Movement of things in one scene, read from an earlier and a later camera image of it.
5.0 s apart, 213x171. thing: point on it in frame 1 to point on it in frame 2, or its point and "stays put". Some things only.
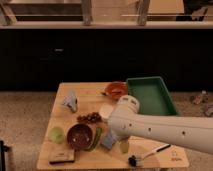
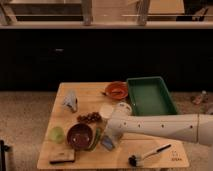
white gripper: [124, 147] to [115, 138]
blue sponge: [109, 140] stays put
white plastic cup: [106, 110] stays put
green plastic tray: [152, 95] stays put
